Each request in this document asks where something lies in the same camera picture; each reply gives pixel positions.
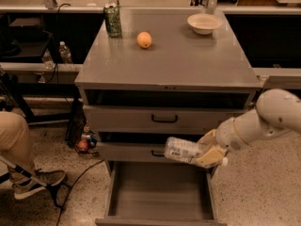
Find red apple on floor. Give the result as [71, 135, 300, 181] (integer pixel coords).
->
[77, 139, 89, 152]

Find grey middle drawer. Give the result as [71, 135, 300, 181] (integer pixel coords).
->
[96, 140, 230, 165]

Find clear plastic water bottle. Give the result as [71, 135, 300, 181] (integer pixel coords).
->
[164, 137, 229, 168]

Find white bowl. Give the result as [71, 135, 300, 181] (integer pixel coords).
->
[187, 13, 223, 35]

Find black mesh bin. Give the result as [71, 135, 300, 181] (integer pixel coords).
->
[65, 101, 87, 148]

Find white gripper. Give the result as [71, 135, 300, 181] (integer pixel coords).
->
[196, 118, 248, 169]

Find grey top drawer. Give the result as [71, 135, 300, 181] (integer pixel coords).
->
[84, 105, 245, 135]

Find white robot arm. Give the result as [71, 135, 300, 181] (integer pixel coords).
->
[196, 89, 301, 168]

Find orange fruit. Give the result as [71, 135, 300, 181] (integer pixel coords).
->
[136, 32, 152, 49]

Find grey metal drawer cabinet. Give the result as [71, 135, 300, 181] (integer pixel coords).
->
[74, 8, 263, 178]

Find small water bottle on shelf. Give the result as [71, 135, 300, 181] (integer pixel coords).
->
[59, 41, 72, 64]

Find black floor cable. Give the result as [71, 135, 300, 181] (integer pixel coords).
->
[55, 159, 105, 226]

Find grey sneaker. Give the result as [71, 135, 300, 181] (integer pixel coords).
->
[13, 170, 67, 200]

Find black white cane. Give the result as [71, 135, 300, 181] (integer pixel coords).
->
[0, 155, 63, 209]

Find grey open bottom drawer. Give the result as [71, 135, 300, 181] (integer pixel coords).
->
[95, 162, 228, 226]

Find person leg beige trousers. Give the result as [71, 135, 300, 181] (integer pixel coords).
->
[0, 112, 35, 174]

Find green soda can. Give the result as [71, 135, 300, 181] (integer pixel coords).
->
[103, 3, 122, 38]

